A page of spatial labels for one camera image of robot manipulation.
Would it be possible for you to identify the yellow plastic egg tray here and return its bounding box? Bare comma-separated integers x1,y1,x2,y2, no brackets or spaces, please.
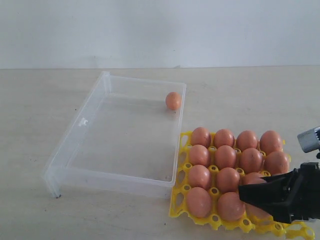
169,131,316,240

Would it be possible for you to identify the clear plastic box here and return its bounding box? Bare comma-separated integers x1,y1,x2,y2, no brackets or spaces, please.
43,71,187,199

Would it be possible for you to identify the brown egg back top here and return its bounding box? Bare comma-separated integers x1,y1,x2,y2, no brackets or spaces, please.
246,203,271,220

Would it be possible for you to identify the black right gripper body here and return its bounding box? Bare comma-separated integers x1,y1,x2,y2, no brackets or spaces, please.
283,162,320,222

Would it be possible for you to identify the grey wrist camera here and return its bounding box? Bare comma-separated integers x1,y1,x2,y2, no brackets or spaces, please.
297,126,320,153

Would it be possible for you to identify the brown egg corner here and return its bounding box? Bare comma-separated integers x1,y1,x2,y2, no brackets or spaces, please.
217,192,246,222

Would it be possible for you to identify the brown egg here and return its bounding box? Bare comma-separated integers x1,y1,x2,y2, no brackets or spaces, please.
190,126,211,148
259,130,283,155
246,203,271,220
239,148,263,174
236,130,258,151
213,128,235,148
216,167,240,194
186,187,212,218
187,164,212,190
214,145,237,170
242,172,266,185
189,144,211,167
165,92,182,111
264,151,290,175

